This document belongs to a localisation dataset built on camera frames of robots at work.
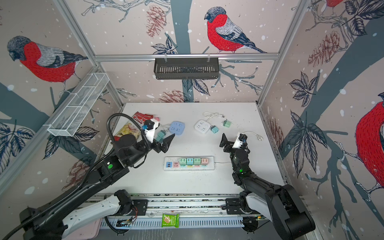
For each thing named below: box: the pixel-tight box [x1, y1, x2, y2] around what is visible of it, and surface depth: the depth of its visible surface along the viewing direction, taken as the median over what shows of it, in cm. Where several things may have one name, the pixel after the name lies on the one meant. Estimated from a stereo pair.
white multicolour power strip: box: [164, 156, 215, 171], surface depth 87 cm
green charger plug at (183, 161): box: [179, 158, 187, 166], surface depth 85 cm
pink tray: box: [65, 218, 103, 240], surface depth 66 cm
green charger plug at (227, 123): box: [223, 120, 232, 128], surface depth 109 cm
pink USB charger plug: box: [201, 158, 209, 166], surface depth 84 cm
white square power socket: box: [194, 119, 211, 134], surface depth 106 cm
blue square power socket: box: [169, 121, 186, 136], surface depth 106 cm
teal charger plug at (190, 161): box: [186, 158, 194, 167], surface depth 85 cm
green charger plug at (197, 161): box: [194, 158, 201, 166], surface depth 85 cm
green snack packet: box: [161, 213, 180, 228], surface depth 71 cm
